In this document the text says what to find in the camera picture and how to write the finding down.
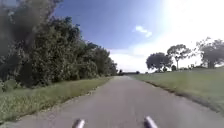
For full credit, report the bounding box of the grass verge with trees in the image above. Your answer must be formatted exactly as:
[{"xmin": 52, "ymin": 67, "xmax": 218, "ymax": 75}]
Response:
[{"xmin": 0, "ymin": 76, "xmax": 114, "ymax": 126}]

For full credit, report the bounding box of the row of dense trees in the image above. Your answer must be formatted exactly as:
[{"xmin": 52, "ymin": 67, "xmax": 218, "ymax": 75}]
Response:
[{"xmin": 0, "ymin": 0, "xmax": 119, "ymax": 93}]

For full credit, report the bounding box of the tall thin-crowned tree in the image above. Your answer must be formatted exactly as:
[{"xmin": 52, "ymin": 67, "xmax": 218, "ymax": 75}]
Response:
[{"xmin": 166, "ymin": 43, "xmax": 193, "ymax": 71}]

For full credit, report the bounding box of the grey asphalt path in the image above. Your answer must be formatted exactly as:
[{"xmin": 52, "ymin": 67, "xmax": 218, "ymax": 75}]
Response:
[{"xmin": 7, "ymin": 75, "xmax": 224, "ymax": 128}]

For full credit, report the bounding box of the sloping grass field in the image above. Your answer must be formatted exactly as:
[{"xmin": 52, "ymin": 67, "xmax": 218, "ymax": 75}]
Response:
[{"xmin": 131, "ymin": 67, "xmax": 224, "ymax": 114}]

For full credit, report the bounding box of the robot's own part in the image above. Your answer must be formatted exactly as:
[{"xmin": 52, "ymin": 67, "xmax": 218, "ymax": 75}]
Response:
[
  {"xmin": 72, "ymin": 118, "xmax": 86, "ymax": 128},
  {"xmin": 144, "ymin": 115, "xmax": 159, "ymax": 128}
]

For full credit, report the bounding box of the round dark tree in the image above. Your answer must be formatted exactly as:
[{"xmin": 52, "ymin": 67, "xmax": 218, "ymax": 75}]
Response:
[{"xmin": 145, "ymin": 52, "xmax": 174, "ymax": 73}]

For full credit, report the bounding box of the large spreading tree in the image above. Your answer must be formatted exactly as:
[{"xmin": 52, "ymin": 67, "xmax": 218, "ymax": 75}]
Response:
[{"xmin": 195, "ymin": 37, "xmax": 224, "ymax": 70}]

